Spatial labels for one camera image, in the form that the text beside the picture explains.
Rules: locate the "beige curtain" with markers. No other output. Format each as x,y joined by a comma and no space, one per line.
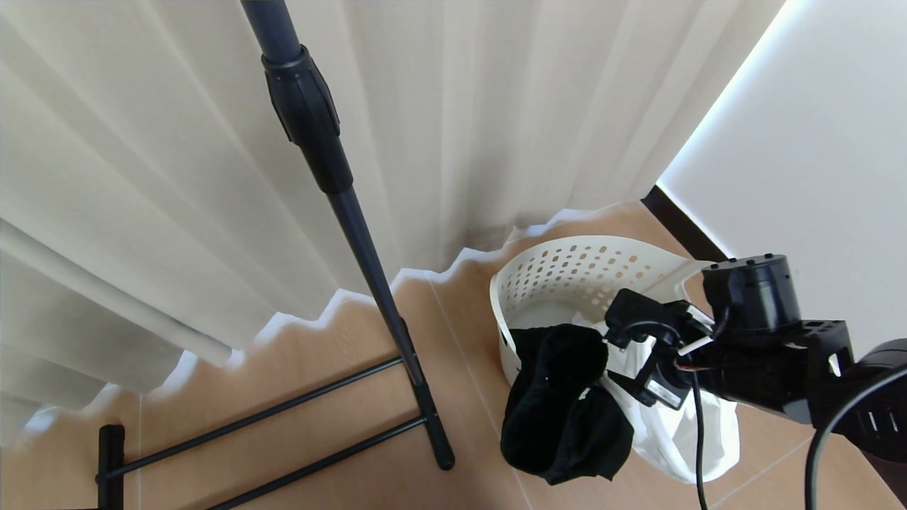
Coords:
496,106

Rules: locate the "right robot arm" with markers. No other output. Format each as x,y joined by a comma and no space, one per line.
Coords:
751,290

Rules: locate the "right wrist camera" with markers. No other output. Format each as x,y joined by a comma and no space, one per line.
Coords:
638,308

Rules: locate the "white laundry basket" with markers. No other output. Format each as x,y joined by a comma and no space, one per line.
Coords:
567,276

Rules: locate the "black clothes rack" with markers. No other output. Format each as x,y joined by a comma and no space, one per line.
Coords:
305,106

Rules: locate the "white garment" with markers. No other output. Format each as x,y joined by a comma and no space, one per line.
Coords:
673,439

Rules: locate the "black shorts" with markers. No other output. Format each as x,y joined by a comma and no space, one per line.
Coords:
560,418

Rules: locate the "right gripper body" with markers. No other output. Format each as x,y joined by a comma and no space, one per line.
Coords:
744,375

